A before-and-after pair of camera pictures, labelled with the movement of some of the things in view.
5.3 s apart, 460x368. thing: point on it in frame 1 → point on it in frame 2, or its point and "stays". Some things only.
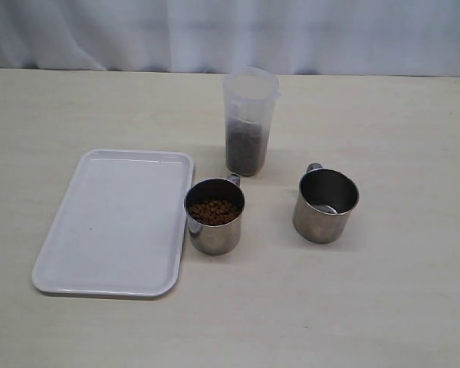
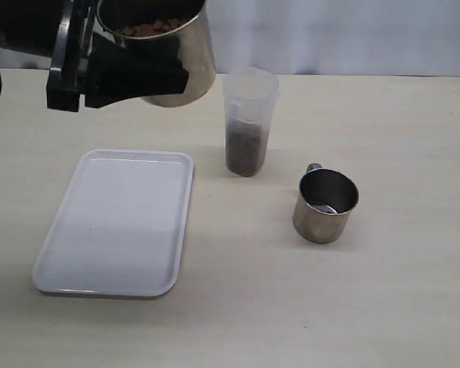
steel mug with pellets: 214,209 → 181,28
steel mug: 326,198 stays
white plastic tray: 122,231 stays
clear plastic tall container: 251,96 stays
